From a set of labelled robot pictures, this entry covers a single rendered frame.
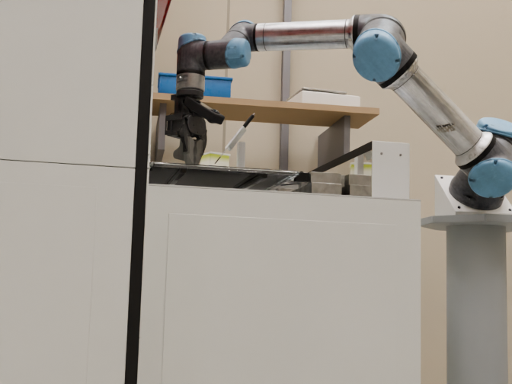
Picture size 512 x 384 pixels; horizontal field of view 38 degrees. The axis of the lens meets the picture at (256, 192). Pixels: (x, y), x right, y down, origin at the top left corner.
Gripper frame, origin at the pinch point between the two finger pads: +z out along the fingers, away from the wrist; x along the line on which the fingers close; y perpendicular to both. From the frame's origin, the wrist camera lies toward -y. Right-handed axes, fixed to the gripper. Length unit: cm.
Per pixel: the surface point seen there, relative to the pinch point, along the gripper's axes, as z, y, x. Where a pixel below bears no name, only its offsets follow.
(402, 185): 6, -51, -15
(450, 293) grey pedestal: 30, -47, -54
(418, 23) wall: -124, 46, -246
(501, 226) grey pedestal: 12, -60, -59
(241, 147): -11.7, 9.4, -32.8
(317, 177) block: 2.1, -27.4, -16.1
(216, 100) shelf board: -55, 90, -118
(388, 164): 1, -49, -13
